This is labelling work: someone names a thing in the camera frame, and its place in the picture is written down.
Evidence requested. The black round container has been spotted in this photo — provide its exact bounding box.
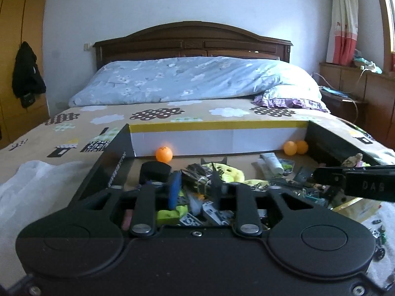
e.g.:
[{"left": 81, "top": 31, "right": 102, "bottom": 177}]
[{"left": 138, "top": 161, "right": 171, "bottom": 185}]

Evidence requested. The yellow green plush toy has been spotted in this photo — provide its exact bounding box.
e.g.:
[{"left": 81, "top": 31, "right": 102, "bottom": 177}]
[{"left": 204, "top": 162, "right": 245, "bottom": 183}]

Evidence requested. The white tube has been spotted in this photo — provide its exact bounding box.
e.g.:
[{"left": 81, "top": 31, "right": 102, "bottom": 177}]
[{"left": 260, "top": 152, "right": 284, "bottom": 174}]

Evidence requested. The black toy wheel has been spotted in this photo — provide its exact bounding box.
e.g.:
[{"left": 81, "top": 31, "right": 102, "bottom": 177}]
[{"left": 374, "top": 247, "right": 386, "bottom": 261}]

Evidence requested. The orange ping pong ball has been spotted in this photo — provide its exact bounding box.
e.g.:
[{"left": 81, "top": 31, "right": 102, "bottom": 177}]
[
  {"left": 155, "top": 146, "right": 173, "bottom": 163},
  {"left": 282, "top": 141, "right": 297, "bottom": 156},
  {"left": 296, "top": 140, "right": 309, "bottom": 155}
]

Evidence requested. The yellow cardboard box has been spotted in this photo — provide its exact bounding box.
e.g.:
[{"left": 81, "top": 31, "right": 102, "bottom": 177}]
[{"left": 71, "top": 120, "right": 394, "bottom": 204}]

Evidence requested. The dark bedside table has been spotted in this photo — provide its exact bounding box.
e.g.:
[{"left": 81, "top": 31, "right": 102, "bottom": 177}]
[{"left": 320, "top": 88, "right": 368, "bottom": 127}]

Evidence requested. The wooden sideboard cabinet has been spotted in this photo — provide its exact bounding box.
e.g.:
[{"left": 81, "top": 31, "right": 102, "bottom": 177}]
[{"left": 318, "top": 62, "right": 394, "bottom": 148}]

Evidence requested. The purple ruffled pillow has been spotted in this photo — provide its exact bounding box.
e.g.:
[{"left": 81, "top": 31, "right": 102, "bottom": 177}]
[{"left": 252, "top": 85, "right": 329, "bottom": 113}]

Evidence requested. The red white curtain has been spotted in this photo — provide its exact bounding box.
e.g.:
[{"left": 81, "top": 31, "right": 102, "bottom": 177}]
[{"left": 326, "top": 0, "right": 359, "bottom": 66}]

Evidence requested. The black hanging garment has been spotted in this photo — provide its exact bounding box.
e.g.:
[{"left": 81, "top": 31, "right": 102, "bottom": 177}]
[{"left": 12, "top": 41, "right": 46, "bottom": 109}]

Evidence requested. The dark wooden headboard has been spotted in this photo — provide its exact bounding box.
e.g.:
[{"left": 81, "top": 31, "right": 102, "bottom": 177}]
[{"left": 93, "top": 21, "right": 293, "bottom": 70}]

